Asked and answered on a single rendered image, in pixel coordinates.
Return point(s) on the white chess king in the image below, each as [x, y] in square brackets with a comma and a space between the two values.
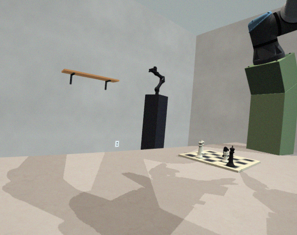
[199, 150]

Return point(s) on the white rook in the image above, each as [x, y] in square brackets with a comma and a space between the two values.
[225, 157]

